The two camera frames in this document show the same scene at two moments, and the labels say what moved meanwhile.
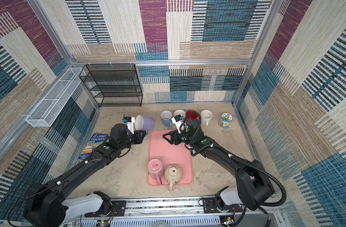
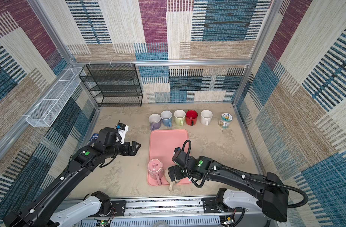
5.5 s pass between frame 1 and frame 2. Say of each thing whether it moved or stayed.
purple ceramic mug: moved
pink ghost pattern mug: stayed
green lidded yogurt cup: stayed
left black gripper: moved
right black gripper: moved
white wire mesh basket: stayed
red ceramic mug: stayed
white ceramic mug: stayed
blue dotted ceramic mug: stayed
